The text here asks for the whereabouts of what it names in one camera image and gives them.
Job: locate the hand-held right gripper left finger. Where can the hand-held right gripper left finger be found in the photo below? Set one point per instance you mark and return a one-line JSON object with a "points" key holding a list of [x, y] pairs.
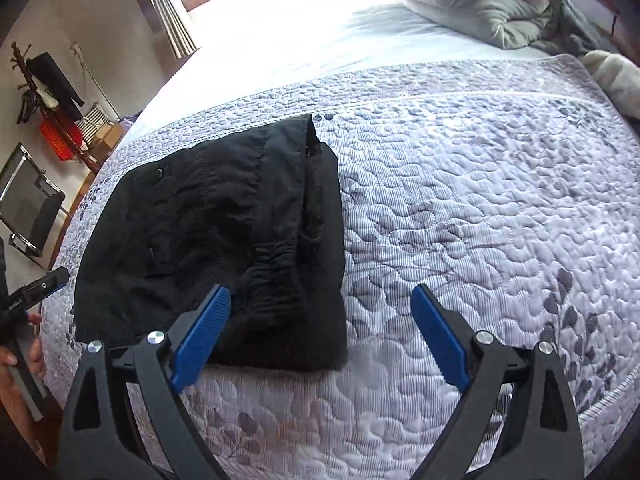
{"points": [[200, 340]]}

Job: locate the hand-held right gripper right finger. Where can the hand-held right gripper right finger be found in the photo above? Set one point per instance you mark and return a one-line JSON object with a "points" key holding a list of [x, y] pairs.
{"points": [[440, 340]]}

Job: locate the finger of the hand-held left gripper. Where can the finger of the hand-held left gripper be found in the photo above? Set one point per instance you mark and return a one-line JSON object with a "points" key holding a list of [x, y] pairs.
{"points": [[47, 285]]}

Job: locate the black quilted jacket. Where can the black quilted jacket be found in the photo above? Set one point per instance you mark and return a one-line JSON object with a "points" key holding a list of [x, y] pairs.
{"points": [[215, 240]]}

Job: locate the person's left hand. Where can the person's left hand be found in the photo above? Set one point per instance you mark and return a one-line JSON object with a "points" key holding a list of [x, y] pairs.
{"points": [[35, 345]]}

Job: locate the black chrome chair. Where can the black chrome chair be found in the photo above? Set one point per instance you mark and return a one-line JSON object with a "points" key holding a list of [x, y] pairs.
{"points": [[32, 205]]}

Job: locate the bed with quilted cover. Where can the bed with quilted cover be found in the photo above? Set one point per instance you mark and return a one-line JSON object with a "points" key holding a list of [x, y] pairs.
{"points": [[450, 210]]}

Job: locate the wooden coat rack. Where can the wooden coat rack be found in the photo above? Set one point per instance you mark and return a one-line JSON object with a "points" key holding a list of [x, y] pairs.
{"points": [[75, 145]]}

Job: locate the red bag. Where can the red bag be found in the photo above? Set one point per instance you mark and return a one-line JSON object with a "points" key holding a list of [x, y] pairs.
{"points": [[60, 140]]}

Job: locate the large cardboard box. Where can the large cardboard box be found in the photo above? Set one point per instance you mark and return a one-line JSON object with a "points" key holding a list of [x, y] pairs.
{"points": [[102, 150]]}

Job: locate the small cardboard box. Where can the small cardboard box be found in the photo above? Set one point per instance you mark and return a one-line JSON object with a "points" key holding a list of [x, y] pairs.
{"points": [[114, 132]]}

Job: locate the white slatted rack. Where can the white slatted rack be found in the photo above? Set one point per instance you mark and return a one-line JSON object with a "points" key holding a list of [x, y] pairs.
{"points": [[95, 120]]}

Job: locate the black clothes hangers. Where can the black clothes hangers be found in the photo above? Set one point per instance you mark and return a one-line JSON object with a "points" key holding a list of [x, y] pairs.
{"points": [[27, 107]]}

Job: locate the white purple bag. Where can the white purple bag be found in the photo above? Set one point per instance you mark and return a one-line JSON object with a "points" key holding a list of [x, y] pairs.
{"points": [[126, 120]]}

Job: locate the black hanging garment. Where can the black hanging garment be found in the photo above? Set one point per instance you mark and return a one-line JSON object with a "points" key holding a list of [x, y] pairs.
{"points": [[55, 85]]}

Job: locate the white pipe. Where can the white pipe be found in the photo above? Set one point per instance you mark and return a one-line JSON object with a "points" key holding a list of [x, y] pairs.
{"points": [[95, 80]]}

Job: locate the grey striped curtain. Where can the grey striped curtain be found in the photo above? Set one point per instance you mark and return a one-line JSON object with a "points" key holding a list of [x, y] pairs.
{"points": [[172, 15]]}

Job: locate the cream fluffy pillow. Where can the cream fluffy pillow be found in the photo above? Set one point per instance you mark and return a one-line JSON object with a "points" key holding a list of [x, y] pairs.
{"points": [[617, 80]]}

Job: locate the pale bed sheet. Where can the pale bed sheet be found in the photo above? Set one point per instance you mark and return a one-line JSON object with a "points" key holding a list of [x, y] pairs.
{"points": [[320, 45]]}

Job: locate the dark grey blanket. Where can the dark grey blanket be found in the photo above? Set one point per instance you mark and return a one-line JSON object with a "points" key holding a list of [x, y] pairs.
{"points": [[585, 30]]}

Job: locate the grey folded duvet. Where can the grey folded duvet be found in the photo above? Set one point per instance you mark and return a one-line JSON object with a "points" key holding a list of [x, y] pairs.
{"points": [[480, 0]]}

